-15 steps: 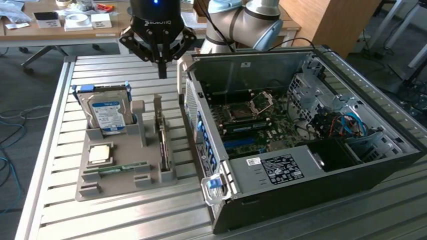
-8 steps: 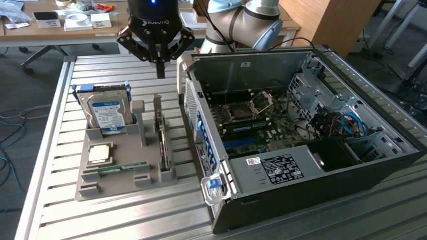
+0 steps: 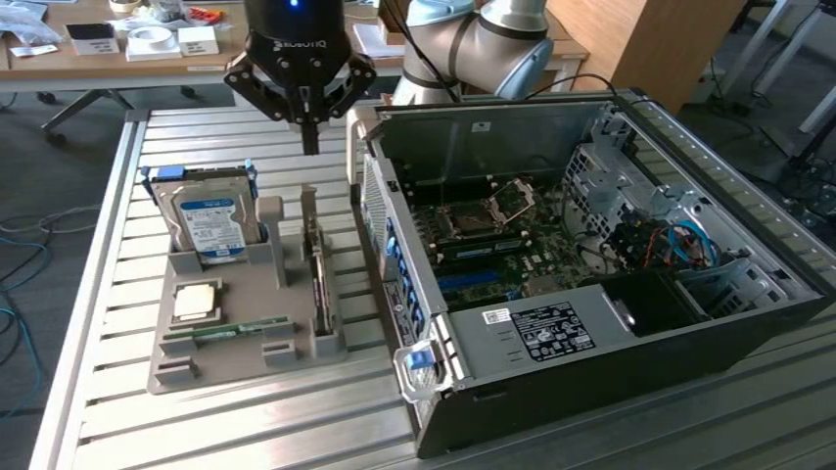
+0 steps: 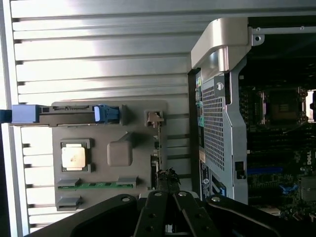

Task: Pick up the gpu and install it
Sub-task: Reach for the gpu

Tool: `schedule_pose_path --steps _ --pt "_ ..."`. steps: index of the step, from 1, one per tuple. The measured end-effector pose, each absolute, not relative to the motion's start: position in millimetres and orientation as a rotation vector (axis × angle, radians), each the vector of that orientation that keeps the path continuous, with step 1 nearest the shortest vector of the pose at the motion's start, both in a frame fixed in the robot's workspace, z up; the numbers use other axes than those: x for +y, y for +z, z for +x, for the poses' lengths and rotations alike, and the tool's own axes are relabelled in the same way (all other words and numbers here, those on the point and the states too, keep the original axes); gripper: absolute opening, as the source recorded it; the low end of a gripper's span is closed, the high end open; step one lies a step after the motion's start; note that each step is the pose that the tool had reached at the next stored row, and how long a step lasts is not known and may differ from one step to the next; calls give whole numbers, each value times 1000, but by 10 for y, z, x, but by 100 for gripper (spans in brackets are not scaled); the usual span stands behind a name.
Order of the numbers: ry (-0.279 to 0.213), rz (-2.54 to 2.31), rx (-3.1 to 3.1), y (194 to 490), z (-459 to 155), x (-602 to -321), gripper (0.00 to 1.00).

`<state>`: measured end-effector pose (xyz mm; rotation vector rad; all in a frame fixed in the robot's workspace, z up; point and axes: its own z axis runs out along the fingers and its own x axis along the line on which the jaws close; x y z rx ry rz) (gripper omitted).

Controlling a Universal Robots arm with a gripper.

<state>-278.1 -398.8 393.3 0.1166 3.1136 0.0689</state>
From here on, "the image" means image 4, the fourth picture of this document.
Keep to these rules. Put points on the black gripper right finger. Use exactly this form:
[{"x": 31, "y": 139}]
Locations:
[{"x": 195, "y": 217}]

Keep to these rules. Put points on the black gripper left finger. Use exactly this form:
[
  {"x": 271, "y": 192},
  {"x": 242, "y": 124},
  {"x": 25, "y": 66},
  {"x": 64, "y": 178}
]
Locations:
[{"x": 150, "y": 214}]

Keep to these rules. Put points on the green RAM stick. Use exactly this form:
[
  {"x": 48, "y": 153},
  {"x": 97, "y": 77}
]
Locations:
[{"x": 98, "y": 185}]

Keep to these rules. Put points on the grey parts rack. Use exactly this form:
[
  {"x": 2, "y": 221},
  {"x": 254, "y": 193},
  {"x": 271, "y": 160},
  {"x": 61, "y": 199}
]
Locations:
[{"x": 140, "y": 148}]

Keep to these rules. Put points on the long blue expansion slot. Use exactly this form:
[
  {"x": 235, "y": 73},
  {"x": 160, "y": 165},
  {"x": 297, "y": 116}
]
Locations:
[{"x": 265, "y": 170}]

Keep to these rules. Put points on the black open PC case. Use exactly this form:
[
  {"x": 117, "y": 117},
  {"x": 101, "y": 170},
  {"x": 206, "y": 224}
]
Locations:
[{"x": 217, "y": 135}]

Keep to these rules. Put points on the silver CPU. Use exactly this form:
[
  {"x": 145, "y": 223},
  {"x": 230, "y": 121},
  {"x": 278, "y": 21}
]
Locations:
[{"x": 73, "y": 158}]

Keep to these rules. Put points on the short blue expansion slot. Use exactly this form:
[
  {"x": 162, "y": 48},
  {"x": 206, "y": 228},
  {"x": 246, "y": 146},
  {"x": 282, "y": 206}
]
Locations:
[{"x": 288, "y": 189}]

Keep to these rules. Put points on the green motherboard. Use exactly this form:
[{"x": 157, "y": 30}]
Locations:
[{"x": 271, "y": 153}]

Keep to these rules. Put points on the grey chipset heatsink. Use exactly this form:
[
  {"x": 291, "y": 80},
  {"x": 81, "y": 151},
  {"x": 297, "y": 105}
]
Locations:
[{"x": 309, "y": 186}]

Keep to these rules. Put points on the hard disk in blue caddy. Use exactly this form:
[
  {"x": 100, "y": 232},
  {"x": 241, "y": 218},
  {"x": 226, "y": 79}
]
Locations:
[{"x": 69, "y": 116}]

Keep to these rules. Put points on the metal socket cover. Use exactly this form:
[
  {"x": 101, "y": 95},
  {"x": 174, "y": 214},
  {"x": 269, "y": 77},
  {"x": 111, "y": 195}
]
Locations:
[{"x": 311, "y": 106}]

